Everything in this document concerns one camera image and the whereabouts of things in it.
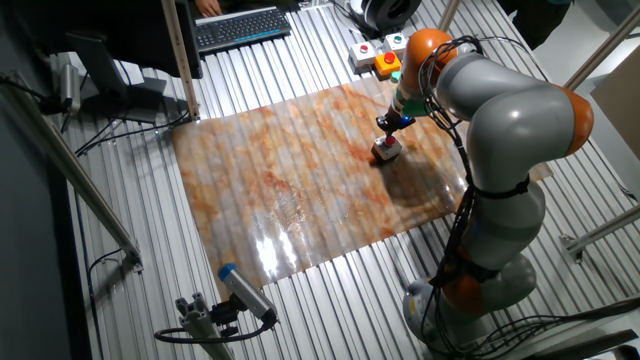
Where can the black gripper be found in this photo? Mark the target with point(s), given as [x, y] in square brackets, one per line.
[401, 121]

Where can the grey box red mushroom button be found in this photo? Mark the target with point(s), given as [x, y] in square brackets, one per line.
[386, 151]

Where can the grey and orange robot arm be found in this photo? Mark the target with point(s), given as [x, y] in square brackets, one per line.
[515, 125]

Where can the orange box red button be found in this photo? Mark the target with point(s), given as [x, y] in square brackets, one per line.
[387, 65]

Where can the grey box small red button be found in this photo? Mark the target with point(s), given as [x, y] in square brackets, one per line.
[361, 59]

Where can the grey box green button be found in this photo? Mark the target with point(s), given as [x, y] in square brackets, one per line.
[395, 44]

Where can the person's bare hand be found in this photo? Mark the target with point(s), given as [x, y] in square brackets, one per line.
[209, 7]

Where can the black cylindrical device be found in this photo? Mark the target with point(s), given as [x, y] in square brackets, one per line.
[385, 15]

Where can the orange marble pattern mat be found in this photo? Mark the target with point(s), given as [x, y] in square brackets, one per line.
[280, 190]

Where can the person in dark clothes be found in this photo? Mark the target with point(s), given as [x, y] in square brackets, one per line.
[532, 20]

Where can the black computer keyboard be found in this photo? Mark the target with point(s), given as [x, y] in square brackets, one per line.
[240, 27]

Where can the brown cardboard panel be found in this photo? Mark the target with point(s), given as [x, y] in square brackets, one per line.
[622, 105]

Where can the black computer monitor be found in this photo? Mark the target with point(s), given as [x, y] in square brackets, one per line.
[140, 40]

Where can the dark metal beam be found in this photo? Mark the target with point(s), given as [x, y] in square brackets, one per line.
[590, 345]

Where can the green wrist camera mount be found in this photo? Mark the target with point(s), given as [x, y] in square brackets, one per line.
[415, 107]

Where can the aluminium frame post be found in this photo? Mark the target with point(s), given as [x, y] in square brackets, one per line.
[605, 45]
[449, 14]

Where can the silver camera blue cap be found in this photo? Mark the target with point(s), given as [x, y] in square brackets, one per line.
[245, 292]

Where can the beige frame post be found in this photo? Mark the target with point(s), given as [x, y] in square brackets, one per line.
[180, 60]

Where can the aluminium frame bar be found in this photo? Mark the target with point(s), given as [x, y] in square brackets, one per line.
[610, 227]
[75, 175]

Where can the black camera bracket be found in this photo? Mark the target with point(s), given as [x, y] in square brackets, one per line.
[222, 315]

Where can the aluminium profile camera mount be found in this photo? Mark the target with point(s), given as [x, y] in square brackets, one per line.
[200, 325]

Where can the silver cylindrical camera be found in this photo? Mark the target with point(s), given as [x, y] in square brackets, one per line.
[70, 87]

